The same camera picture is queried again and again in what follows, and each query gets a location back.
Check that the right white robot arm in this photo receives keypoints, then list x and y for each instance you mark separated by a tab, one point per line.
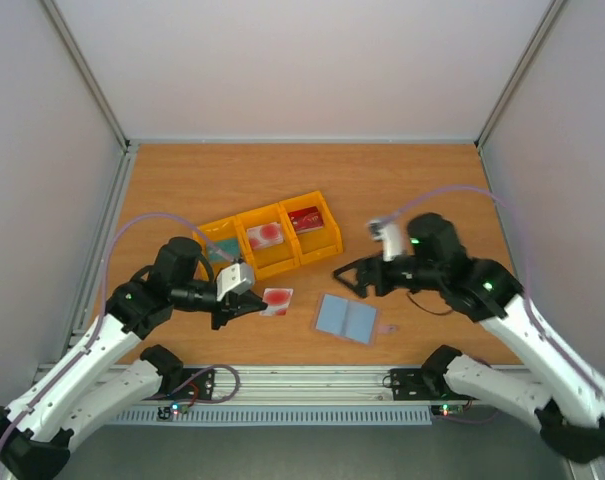
565	402

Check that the yellow three-compartment bin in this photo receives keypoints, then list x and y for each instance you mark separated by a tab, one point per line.
295	251

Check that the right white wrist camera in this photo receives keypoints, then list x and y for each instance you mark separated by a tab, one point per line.
389	235

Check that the small circuit board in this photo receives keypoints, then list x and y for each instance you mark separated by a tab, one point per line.
447	410
168	413

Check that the left small circuit board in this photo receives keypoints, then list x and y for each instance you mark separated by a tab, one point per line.
168	413

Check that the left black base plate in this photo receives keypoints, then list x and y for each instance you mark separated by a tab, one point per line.
194	384

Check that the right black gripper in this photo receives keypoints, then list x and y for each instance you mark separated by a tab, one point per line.
377	276

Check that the grey slotted cable duct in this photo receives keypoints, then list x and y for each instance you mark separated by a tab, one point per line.
281	416

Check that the pink circle card stack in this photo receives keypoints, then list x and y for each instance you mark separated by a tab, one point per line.
265	236

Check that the aluminium front rail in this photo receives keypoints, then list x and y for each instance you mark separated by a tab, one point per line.
318	385

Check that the pink leather card holder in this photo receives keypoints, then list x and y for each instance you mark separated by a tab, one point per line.
350	320

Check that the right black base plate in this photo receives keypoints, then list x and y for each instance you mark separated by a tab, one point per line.
410	384

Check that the teal VIP card stack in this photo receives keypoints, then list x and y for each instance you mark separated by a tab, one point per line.
224	250

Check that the right small circuit board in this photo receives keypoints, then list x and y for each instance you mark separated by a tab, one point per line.
447	410

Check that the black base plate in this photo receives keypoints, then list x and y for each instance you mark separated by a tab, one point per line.
410	384
194	384

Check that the red card stack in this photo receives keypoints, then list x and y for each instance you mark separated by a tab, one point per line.
306	220

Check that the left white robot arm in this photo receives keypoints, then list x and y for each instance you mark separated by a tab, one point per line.
41	429

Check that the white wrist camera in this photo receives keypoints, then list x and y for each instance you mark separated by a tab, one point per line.
389	235
236	278

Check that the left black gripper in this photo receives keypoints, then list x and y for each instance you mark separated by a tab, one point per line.
236	305

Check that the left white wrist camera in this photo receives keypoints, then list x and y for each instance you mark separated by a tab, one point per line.
236	278

